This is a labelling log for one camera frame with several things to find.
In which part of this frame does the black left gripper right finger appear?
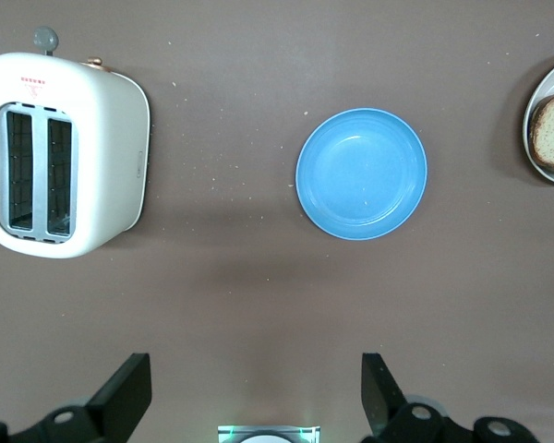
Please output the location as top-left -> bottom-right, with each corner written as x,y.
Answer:
360,353 -> 535,443

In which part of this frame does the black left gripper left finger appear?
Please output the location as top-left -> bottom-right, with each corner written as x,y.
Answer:
0,353 -> 153,443

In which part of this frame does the blue plate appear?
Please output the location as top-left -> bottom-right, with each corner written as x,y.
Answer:
295,107 -> 429,241

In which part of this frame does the white toaster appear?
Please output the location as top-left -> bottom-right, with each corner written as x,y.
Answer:
0,25 -> 151,259

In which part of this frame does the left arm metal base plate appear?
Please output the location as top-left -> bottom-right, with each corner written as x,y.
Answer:
217,424 -> 322,443

